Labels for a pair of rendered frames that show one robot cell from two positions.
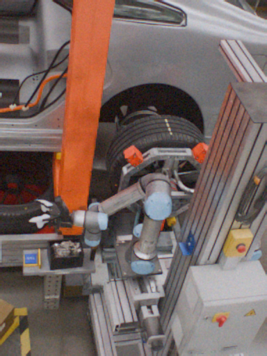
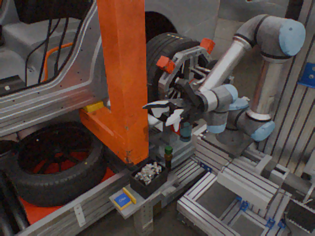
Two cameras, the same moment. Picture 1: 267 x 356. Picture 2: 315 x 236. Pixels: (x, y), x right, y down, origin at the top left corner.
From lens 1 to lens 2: 189 cm
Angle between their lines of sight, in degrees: 21
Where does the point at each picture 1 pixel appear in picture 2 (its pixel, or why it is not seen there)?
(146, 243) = (270, 98)
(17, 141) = (48, 108)
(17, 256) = (97, 209)
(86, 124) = (135, 24)
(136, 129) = (151, 48)
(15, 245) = (93, 200)
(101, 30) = not seen: outside the picture
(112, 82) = not seen: hidden behind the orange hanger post
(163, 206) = (301, 31)
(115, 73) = not seen: hidden behind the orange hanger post
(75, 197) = (138, 120)
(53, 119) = (74, 74)
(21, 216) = (86, 171)
